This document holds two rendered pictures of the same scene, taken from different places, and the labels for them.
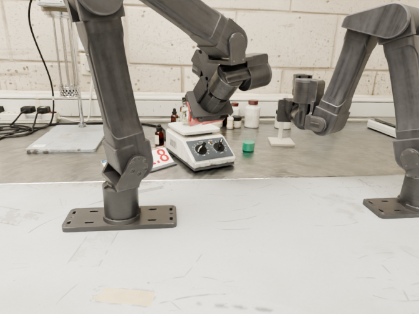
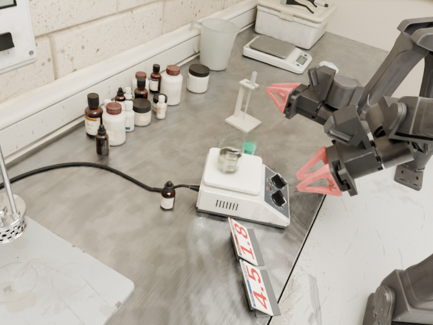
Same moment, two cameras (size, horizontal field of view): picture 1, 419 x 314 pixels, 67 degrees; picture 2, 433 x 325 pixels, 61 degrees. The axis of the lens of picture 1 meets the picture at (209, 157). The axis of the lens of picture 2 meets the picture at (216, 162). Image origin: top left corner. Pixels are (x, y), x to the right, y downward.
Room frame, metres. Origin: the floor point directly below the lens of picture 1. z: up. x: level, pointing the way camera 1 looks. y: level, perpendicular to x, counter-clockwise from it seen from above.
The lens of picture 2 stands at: (0.65, 0.60, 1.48)
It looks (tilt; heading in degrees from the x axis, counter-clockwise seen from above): 38 degrees down; 299
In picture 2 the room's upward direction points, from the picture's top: 12 degrees clockwise
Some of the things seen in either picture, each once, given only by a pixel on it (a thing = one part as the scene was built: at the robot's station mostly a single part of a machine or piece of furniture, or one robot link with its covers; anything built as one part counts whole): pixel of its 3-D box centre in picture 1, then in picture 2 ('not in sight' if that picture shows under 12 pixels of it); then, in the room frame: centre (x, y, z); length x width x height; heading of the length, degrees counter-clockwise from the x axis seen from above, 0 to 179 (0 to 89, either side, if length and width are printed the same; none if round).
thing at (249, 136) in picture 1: (248, 141); (249, 146); (0.96, -0.12, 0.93); 0.04 x 0.04 x 0.06
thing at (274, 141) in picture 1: (282, 124); (247, 104); (1.05, -0.25, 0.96); 0.08 x 0.08 x 0.13; 89
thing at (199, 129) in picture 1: (193, 126); (234, 169); (0.91, 0.05, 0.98); 0.12 x 0.12 x 0.01; 29
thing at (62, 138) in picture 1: (73, 136); (23, 284); (1.03, 0.46, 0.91); 0.30 x 0.20 x 0.01; 8
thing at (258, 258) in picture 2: (156, 158); (246, 240); (0.80, 0.14, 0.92); 0.09 x 0.06 x 0.04; 137
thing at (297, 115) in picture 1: (302, 114); (330, 113); (0.83, -0.24, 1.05); 0.07 x 0.06 x 0.07; 179
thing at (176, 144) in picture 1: (197, 143); (241, 187); (0.89, 0.04, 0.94); 0.22 x 0.13 x 0.08; 29
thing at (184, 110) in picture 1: (189, 112); (229, 154); (0.92, 0.06, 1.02); 0.06 x 0.05 x 0.08; 29
